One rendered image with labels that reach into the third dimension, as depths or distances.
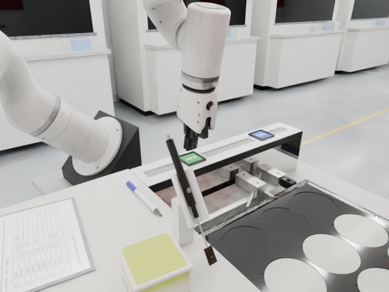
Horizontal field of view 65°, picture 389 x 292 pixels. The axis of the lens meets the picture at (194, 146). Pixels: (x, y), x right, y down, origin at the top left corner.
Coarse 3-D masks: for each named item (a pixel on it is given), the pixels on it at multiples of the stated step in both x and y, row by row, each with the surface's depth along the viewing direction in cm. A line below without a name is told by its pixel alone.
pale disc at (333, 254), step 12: (312, 240) 60; (324, 240) 60; (336, 240) 60; (312, 252) 57; (324, 252) 57; (336, 252) 57; (348, 252) 57; (324, 264) 54; (336, 264) 54; (348, 264) 54
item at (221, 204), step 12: (264, 180) 84; (216, 192) 78; (228, 192) 78; (240, 192) 78; (276, 192) 82; (216, 204) 74; (228, 204) 74; (240, 204) 74; (252, 204) 77; (216, 216) 70; (228, 216) 72; (204, 228) 68
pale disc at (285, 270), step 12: (276, 264) 54; (288, 264) 54; (300, 264) 54; (276, 276) 52; (288, 276) 52; (300, 276) 52; (312, 276) 52; (276, 288) 50; (288, 288) 50; (300, 288) 50; (312, 288) 50; (324, 288) 50
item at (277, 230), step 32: (320, 192) 75; (256, 224) 64; (288, 224) 64; (320, 224) 64; (384, 224) 64; (224, 256) 56; (256, 256) 56; (288, 256) 56; (384, 256) 56; (352, 288) 50
